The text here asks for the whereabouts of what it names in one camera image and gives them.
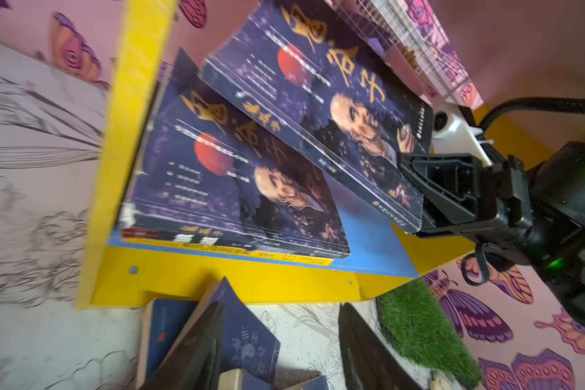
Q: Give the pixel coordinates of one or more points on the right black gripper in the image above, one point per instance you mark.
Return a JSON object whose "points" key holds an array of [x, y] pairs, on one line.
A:
{"points": [[532, 217]]}

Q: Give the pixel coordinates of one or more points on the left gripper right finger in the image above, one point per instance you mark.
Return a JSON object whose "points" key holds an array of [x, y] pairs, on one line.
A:
{"points": [[366, 362]]}

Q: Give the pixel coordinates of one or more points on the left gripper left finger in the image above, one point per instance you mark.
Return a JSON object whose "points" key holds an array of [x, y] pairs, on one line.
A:
{"points": [[195, 363]]}

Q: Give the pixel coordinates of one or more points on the dark old man cover book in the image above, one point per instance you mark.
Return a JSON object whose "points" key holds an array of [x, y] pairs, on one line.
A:
{"points": [[208, 174]]}

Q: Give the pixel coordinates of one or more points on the yellow cartoon boy book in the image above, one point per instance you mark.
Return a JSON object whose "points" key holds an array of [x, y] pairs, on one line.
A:
{"points": [[230, 250]]}

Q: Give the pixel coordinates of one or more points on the navy book yellow label back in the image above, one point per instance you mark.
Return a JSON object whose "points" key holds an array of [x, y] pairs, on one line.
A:
{"points": [[163, 319]]}

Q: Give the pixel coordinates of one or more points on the navy book yellow label middle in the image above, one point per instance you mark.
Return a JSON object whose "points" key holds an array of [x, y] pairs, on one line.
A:
{"points": [[248, 343]]}

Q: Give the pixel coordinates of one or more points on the green artificial grass mat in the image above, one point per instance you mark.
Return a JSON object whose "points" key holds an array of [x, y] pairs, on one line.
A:
{"points": [[411, 320]]}

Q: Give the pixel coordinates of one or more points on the yellow pink blue bookshelf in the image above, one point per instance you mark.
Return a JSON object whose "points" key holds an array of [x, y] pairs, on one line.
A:
{"points": [[129, 276]]}

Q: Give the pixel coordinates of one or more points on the white wire basket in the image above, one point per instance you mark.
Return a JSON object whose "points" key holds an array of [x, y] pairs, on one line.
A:
{"points": [[410, 38]]}

